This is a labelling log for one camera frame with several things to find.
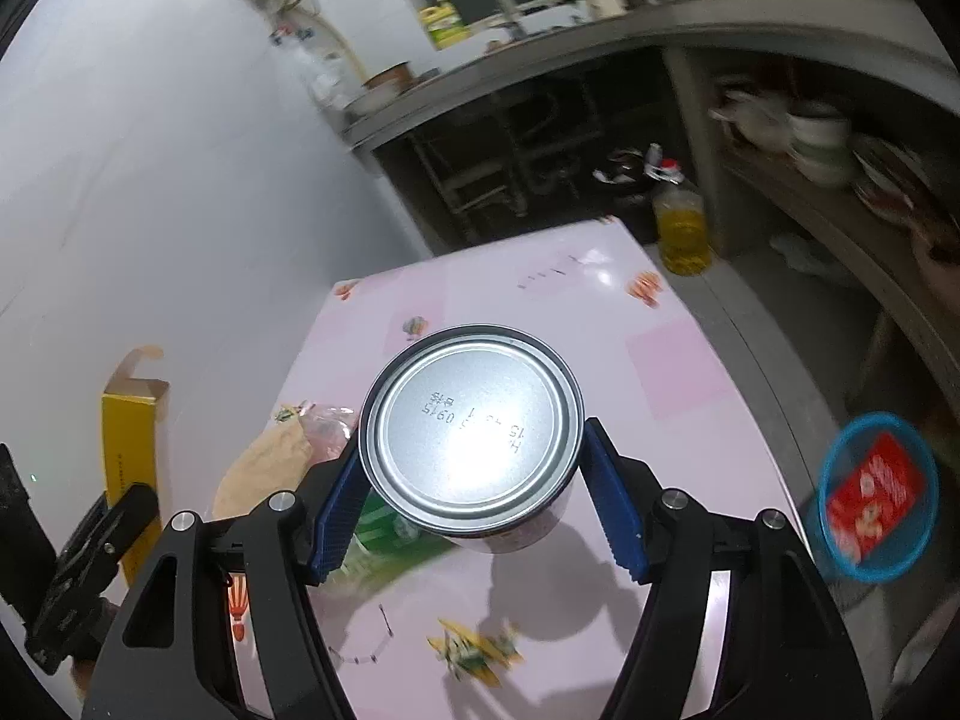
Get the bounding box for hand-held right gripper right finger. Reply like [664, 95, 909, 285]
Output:
[581, 418, 875, 720]

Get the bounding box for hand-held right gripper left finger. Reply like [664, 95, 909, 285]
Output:
[79, 435, 372, 720]

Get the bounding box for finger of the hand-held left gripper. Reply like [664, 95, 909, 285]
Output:
[26, 484, 161, 674]

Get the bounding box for pink plastic wrapper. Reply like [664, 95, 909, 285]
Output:
[300, 403, 362, 467]

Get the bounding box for yellow carton box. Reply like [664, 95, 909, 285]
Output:
[101, 347, 172, 587]

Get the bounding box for metal food can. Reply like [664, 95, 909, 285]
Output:
[358, 324, 586, 556]

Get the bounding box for blue plastic basket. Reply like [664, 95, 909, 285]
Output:
[816, 411, 941, 584]

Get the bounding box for red snack bag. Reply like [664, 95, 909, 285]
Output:
[825, 431, 929, 565]

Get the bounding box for beige plastic bag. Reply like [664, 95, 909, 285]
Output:
[214, 424, 316, 524]

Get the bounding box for cooking oil bottle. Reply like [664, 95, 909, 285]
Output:
[649, 157, 712, 277]

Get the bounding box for wooden leg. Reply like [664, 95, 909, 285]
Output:
[847, 307, 899, 411]

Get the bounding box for white cloth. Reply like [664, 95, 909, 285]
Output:
[772, 234, 850, 280]

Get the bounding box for dark ceramic jar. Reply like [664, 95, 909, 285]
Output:
[596, 146, 655, 201]

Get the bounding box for white plastic bag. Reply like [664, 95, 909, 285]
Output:
[709, 90, 793, 152]

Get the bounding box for white bowl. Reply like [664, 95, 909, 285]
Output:
[345, 86, 398, 118]

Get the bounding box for stack of white bowls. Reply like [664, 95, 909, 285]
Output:
[787, 101, 856, 190]

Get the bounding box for stack of plates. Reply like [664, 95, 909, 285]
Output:
[851, 142, 925, 220]

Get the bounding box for brown bowl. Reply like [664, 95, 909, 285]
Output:
[364, 61, 418, 95]

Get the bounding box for hanging plastic bag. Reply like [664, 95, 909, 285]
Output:
[289, 15, 355, 111]

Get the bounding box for concrete kitchen counter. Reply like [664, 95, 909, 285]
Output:
[341, 0, 960, 421]

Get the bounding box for yellow dish soap bottle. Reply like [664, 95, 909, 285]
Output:
[418, 0, 470, 52]

